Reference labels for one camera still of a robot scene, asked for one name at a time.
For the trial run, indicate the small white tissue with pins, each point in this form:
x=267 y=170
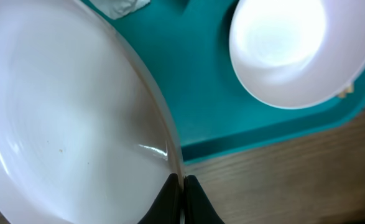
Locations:
x=116 y=9

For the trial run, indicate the wooden chopstick right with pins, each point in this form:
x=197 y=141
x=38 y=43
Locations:
x=348 y=90

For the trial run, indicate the large white plate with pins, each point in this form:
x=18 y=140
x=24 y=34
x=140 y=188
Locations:
x=85 y=133

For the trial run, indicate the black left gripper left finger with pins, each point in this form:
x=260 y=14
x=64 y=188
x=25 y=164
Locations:
x=166 y=208

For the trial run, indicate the teal plastic tray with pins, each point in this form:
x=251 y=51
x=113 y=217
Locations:
x=184 y=44

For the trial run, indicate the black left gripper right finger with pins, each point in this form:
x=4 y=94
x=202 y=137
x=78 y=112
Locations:
x=198 y=209

